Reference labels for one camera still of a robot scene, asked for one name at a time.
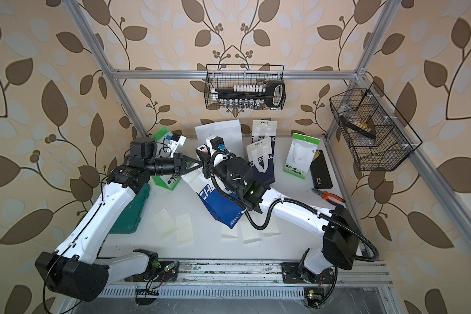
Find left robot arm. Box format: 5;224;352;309
35;153;202;302

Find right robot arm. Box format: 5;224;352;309
208;152;362;275

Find green white bag right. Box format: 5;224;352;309
283;133;321;179

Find blue white Cheerful bag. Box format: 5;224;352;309
182;170;243;229

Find navy bag front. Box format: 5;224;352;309
247;137;275;185

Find right wire basket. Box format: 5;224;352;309
329;82;423;171

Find orange handled pliers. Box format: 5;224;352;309
311;188;345;205

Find aluminium frame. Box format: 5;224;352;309
63;1;471;249

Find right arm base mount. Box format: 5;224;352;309
279;260;337;309

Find black socket set holder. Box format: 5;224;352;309
208;81;286;108

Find green white bag left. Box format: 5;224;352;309
152;126;187;190

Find dark tool in basket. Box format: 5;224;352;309
340;115;376;139

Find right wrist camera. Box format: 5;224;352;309
205;136;230;158

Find receipt far left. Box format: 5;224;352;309
153;208;177;239

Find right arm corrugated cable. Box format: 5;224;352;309
209;150;380;263

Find navy bag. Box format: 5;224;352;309
247;137;275;185
252;120;277;148

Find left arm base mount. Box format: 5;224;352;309
124;260;180;307

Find green white bag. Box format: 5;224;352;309
283;133;321;179
152;126;187;190

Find black box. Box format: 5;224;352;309
310;150;333;190

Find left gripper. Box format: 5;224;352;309
142;154;201;177

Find green tool case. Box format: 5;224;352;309
109;183;150;235

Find back wire basket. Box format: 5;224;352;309
204;63;287;112

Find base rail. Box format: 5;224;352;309
54;258;401;314

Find wire basket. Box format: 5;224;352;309
204;63;287;112
329;82;423;171

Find navy bag rear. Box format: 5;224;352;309
252;120;277;148

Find pink mini stapler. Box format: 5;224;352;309
196;145;211;160

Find large white paper bag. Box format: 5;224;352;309
195;120;244;157

